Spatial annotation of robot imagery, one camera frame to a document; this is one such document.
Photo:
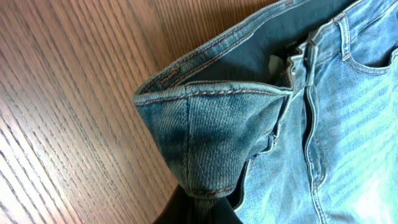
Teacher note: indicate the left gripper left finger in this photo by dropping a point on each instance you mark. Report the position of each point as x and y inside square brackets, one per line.
[180, 209]

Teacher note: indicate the light blue denim jeans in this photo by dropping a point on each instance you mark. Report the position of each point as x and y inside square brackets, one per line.
[291, 115]

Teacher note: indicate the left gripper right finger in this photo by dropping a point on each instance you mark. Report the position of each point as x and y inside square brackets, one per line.
[223, 213]

